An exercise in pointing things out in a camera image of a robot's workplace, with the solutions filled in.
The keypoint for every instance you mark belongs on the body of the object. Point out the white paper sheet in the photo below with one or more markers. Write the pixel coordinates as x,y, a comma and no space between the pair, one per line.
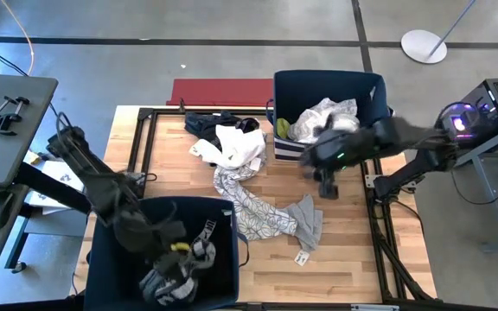
65,173

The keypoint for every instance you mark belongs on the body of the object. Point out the grey cloth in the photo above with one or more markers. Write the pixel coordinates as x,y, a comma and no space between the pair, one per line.
307,222

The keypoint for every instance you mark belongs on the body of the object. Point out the grey stand pole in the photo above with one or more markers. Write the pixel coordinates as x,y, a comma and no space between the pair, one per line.
454,23

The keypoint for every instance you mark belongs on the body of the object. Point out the white t-shirt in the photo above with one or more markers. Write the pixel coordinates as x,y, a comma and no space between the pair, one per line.
236,144

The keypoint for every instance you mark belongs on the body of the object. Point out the navy white striped fabric bin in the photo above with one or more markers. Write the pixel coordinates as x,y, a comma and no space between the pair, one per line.
318,86

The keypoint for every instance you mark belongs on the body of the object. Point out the dark grey garment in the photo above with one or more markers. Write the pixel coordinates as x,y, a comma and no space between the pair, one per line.
171,287

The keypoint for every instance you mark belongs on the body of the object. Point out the white round stand base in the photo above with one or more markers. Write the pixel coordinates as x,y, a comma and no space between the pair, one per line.
419,47

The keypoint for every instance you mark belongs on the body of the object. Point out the grey desk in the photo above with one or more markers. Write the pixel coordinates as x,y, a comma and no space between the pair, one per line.
2,142

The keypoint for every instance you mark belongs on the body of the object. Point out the black computer case with lights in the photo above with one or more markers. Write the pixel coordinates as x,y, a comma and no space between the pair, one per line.
491,103

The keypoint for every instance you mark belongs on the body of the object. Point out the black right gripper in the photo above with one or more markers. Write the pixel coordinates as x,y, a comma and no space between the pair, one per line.
329,149

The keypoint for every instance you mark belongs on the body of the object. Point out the large navy white striped bin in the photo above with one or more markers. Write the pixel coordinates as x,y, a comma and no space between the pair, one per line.
115,276

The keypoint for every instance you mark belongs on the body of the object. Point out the black white printed underwear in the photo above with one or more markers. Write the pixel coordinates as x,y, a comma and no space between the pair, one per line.
206,246

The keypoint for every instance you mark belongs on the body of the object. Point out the white grey leaf-patterned garment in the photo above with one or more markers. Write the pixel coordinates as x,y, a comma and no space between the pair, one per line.
253,213

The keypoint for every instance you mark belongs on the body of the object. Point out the black jacket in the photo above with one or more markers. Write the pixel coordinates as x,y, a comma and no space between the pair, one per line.
136,233

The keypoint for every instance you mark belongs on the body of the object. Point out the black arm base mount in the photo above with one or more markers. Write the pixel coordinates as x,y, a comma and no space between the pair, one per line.
54,192

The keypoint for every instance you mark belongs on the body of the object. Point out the neon yellow garment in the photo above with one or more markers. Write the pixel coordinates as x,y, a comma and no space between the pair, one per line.
282,128

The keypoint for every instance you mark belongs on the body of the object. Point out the red mat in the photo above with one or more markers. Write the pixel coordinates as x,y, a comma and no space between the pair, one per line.
221,91

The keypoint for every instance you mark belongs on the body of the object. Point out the dark navy garment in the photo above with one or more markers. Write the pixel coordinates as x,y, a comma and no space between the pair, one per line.
203,123

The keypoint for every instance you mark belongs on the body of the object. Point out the grey metal desk frame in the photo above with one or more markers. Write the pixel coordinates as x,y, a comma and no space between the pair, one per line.
495,203

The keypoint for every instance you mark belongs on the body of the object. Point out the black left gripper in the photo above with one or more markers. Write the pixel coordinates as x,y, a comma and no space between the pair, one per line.
167,242

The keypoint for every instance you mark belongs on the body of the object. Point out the white paper tag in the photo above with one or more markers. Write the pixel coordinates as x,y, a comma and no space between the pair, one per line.
301,258

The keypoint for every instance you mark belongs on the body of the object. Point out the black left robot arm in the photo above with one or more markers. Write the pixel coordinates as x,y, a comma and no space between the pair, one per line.
93,177

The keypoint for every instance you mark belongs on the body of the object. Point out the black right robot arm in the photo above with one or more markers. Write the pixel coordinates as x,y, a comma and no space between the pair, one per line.
409,142

